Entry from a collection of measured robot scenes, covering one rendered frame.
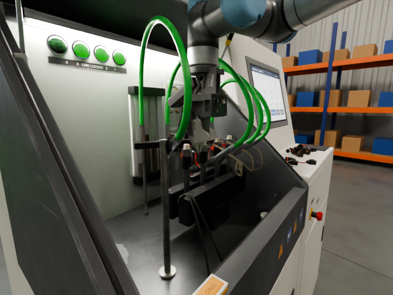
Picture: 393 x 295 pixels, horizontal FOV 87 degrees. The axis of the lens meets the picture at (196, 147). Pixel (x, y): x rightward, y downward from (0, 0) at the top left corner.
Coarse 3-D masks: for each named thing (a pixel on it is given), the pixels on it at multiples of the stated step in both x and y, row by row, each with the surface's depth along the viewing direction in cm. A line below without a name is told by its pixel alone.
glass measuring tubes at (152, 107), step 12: (132, 96) 74; (144, 96) 75; (156, 96) 82; (132, 108) 74; (144, 108) 76; (156, 108) 83; (132, 120) 75; (144, 120) 77; (156, 120) 83; (132, 132) 75; (156, 132) 84; (132, 144) 76; (132, 156) 77; (156, 156) 83; (156, 168) 84
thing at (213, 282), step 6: (210, 282) 31; (216, 282) 31; (222, 282) 31; (204, 288) 30; (210, 288) 30; (216, 288) 30; (198, 294) 29; (204, 294) 29; (210, 294) 29; (222, 294) 30
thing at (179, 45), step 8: (160, 16) 43; (152, 24) 49; (168, 24) 39; (144, 32) 54; (176, 32) 38; (144, 40) 57; (176, 40) 37; (144, 48) 59; (184, 48) 36; (144, 56) 61; (184, 56) 35; (184, 64) 35; (184, 72) 35; (184, 80) 35; (184, 88) 35; (184, 96) 35; (184, 104) 36; (184, 112) 36; (184, 120) 37; (184, 128) 38; (176, 136) 41
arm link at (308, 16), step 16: (288, 0) 41; (304, 0) 38; (320, 0) 37; (336, 0) 35; (352, 0) 35; (272, 16) 43; (288, 16) 42; (304, 16) 40; (320, 16) 39; (272, 32) 45; (288, 32) 45
